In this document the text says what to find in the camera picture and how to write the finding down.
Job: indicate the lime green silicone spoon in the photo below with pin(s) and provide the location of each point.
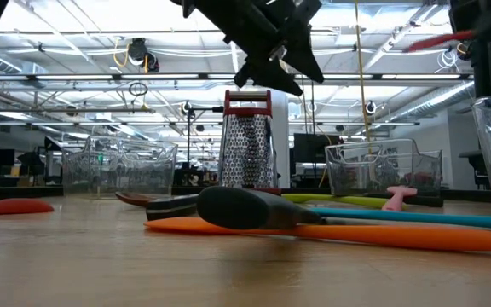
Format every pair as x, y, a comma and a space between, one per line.
348, 200

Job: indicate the red steel box grater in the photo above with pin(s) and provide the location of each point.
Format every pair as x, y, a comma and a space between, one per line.
245, 145

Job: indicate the red silicone spatula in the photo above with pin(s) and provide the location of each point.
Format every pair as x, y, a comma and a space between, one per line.
437, 40

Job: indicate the orange silicone spatula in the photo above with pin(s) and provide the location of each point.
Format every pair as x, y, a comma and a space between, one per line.
399, 236

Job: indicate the black stand pole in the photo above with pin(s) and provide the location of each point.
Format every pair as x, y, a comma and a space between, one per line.
188, 140

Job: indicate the blue silicone spatula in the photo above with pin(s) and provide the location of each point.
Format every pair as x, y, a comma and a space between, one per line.
399, 216

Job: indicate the pink silicone spatula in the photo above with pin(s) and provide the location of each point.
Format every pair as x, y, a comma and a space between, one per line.
394, 202

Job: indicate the small round ceiling camera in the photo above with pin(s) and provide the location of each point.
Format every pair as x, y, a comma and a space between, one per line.
370, 108

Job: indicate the long ceiling light strip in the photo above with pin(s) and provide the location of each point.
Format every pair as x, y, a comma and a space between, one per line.
100, 77

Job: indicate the red silicone spoon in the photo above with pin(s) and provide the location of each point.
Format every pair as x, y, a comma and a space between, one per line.
11, 206

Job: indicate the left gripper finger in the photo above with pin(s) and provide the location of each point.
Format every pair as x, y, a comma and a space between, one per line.
303, 55
271, 77

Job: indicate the brown wooden spoon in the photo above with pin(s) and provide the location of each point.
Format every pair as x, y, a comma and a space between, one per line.
136, 198

